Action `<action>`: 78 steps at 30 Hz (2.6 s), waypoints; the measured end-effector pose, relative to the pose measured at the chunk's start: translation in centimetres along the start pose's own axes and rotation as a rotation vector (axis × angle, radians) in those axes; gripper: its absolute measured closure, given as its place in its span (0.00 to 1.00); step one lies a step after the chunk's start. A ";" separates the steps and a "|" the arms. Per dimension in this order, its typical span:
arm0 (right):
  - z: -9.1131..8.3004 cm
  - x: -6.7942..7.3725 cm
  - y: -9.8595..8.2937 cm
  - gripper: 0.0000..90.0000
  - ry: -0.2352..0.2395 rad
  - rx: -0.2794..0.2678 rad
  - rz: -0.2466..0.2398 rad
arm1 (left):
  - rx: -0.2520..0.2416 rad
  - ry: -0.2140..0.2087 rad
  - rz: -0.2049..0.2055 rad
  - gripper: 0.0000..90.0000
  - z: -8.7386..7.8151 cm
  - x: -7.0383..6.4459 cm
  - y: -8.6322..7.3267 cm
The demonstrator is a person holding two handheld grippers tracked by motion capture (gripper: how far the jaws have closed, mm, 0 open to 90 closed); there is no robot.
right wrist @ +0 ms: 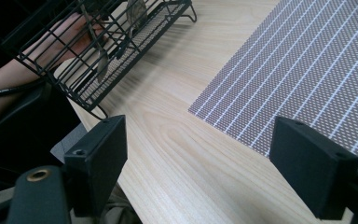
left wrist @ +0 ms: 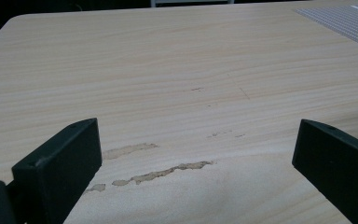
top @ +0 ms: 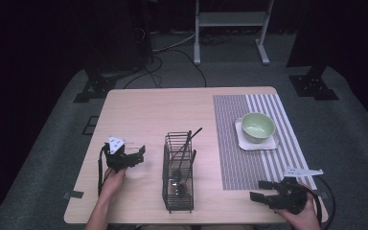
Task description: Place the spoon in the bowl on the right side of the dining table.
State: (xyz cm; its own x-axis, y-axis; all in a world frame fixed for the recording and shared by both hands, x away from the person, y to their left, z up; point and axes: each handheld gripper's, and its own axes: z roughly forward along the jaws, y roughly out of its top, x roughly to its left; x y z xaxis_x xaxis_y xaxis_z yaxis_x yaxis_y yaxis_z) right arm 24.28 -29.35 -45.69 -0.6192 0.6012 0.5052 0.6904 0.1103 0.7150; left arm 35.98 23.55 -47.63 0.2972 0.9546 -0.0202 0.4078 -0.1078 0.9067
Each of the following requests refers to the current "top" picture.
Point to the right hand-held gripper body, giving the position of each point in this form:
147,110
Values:
290,196

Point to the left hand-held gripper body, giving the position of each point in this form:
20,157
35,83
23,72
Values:
116,159

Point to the light green bowl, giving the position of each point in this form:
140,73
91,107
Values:
258,127

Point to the person's left hand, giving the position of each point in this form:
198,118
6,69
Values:
112,185

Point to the person's right hand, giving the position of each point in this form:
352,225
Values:
305,220

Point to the grey tape strip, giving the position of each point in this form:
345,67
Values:
74,194
322,194

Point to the white square plate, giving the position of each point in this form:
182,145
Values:
270,145

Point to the grey striped placemat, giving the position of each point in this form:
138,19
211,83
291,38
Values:
233,153

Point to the thin black utensil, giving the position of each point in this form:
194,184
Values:
191,136

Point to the black stand base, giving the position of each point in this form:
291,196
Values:
313,86
95,87

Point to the white metal stand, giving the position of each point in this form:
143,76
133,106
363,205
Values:
231,18

